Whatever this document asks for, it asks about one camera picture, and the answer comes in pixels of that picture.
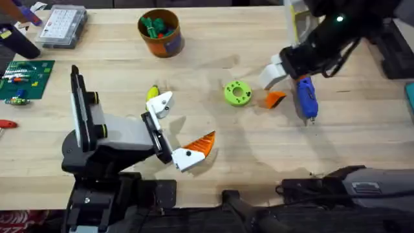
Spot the purple tool handle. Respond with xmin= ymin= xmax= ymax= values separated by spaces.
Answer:
xmin=18 ymin=5 xmax=43 ymax=27

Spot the black rail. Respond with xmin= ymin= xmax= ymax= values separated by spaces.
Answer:
xmin=64 ymin=190 xmax=414 ymax=233

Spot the blue electric screwdriver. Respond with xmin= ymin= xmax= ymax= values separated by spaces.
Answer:
xmin=296 ymin=75 xmax=320 ymax=124

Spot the teal object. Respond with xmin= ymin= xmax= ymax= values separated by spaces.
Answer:
xmin=404 ymin=82 xmax=414 ymax=115

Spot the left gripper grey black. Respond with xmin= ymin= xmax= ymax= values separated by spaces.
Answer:
xmin=61 ymin=91 xmax=217 ymax=175

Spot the black box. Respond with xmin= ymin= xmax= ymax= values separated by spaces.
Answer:
xmin=367 ymin=18 xmax=414 ymax=80

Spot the black cylindrical tool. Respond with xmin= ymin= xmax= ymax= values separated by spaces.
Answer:
xmin=0 ymin=23 xmax=41 ymax=60

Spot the orange ribbed wedge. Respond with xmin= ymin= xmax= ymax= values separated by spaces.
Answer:
xmin=265 ymin=91 xmax=287 ymax=109

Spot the orange tub with toys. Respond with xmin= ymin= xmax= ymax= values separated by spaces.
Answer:
xmin=137 ymin=8 xmax=186 ymax=59

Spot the white and yellow box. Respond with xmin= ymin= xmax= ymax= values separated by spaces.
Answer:
xmin=283 ymin=0 xmax=320 ymax=47

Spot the left wrist upright black plate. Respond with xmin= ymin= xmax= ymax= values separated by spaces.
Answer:
xmin=70 ymin=64 xmax=95 ymax=153

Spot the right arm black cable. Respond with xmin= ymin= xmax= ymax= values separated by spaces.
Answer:
xmin=321 ymin=37 xmax=362 ymax=79

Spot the clear plastic parts box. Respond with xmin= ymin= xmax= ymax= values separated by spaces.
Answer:
xmin=34 ymin=4 xmax=89 ymax=50

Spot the red tool handle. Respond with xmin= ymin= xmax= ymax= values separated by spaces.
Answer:
xmin=0 ymin=119 xmax=19 ymax=130

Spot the yellow-green toy vegetable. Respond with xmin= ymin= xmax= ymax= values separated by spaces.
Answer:
xmin=145 ymin=84 xmax=161 ymax=105

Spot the green disc with holes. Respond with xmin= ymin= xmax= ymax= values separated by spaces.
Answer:
xmin=223 ymin=80 xmax=254 ymax=107

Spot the green board with blocks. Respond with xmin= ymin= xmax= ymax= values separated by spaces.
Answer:
xmin=0 ymin=60 xmax=56 ymax=106

